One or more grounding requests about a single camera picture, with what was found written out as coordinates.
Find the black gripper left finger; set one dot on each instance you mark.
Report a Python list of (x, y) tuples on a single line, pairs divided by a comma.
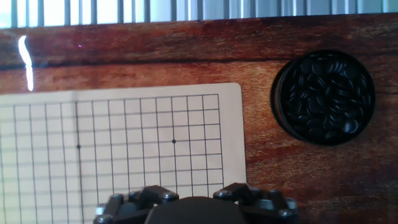
[(136, 199)]

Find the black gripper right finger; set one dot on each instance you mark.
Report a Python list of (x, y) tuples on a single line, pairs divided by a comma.
[(264, 202)]

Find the beige Go board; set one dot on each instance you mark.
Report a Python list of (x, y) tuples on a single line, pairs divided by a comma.
[(124, 124)]

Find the black round stone bowl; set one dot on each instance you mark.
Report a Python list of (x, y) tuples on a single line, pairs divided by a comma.
[(276, 102)]

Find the heap of black Go stones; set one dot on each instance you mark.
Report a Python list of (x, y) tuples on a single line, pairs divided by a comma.
[(326, 96)]

